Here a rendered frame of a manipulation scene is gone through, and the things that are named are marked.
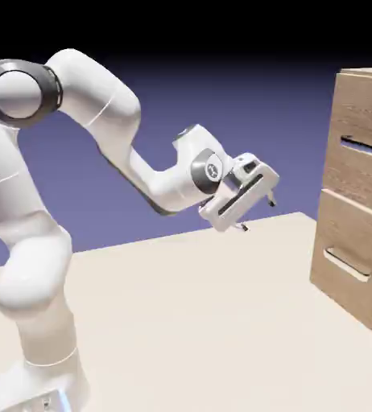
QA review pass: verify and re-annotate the light wood drawer front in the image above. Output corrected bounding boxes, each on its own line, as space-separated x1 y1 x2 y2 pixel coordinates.
310 190 372 343
322 72 372 217

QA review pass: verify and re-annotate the light wood cabinet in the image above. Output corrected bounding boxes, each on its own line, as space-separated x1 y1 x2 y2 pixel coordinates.
309 66 372 344

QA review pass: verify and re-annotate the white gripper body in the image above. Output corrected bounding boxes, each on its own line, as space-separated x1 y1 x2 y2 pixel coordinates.
198 163 280 233

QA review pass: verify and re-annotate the recessed slot drawer handle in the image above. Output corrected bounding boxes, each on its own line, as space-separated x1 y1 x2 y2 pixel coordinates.
339 134 372 161
323 246 372 283

